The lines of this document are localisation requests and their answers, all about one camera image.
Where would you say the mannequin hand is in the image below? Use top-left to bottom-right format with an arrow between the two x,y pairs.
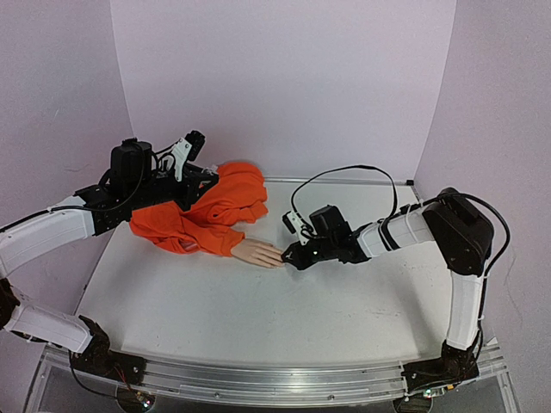
231,238 -> 283,268

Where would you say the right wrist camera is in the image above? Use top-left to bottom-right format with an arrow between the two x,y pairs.
282,211 -> 311,245

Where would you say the orange sweatshirt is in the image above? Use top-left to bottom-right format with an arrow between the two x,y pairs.
129,162 -> 268,257

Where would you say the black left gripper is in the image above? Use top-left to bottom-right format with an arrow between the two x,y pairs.
128,165 -> 220,212

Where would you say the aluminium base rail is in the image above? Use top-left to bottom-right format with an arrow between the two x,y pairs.
24,342 -> 520,412

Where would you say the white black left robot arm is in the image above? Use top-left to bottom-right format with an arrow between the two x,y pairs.
1,131 -> 219,385

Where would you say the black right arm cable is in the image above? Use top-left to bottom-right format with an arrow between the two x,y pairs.
290,165 -> 513,276

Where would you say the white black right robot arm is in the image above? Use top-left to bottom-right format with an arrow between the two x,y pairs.
282,188 -> 494,394

